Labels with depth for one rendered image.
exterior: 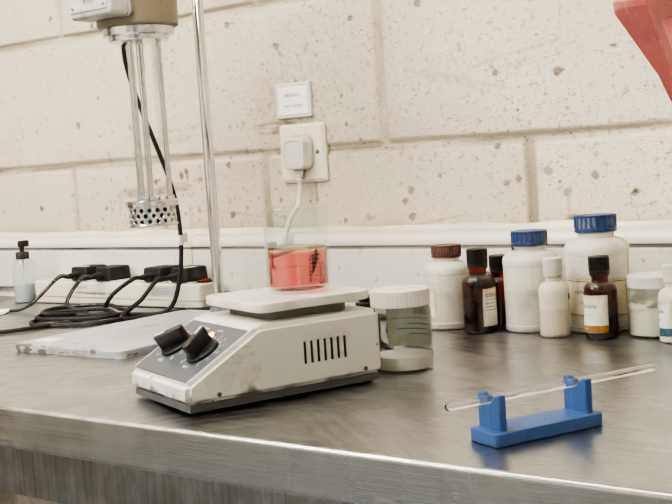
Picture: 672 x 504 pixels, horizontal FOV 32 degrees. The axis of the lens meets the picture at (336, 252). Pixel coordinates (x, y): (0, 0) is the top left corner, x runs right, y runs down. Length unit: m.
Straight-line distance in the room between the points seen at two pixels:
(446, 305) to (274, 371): 0.39
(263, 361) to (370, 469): 0.22
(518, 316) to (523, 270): 0.05
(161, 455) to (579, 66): 0.76
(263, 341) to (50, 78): 1.19
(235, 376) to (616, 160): 0.63
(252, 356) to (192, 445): 0.11
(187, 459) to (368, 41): 0.84
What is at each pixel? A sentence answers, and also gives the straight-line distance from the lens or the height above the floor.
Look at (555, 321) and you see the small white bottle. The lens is 1.30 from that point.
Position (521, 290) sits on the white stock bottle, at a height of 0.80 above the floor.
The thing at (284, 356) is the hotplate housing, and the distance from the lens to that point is 1.04.
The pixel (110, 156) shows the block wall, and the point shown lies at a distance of 2.02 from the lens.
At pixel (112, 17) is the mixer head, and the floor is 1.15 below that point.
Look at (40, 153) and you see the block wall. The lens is 2.17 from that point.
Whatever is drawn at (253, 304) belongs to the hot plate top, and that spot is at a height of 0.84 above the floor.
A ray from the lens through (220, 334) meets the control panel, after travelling 1.06.
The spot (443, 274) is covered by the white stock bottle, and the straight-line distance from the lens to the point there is 1.38.
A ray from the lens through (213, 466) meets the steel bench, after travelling 0.95.
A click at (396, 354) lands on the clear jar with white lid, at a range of 1.13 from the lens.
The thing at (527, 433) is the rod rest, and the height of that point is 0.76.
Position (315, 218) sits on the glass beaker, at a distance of 1.08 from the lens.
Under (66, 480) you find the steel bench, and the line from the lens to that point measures 1.15.
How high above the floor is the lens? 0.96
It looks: 5 degrees down
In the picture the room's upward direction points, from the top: 4 degrees counter-clockwise
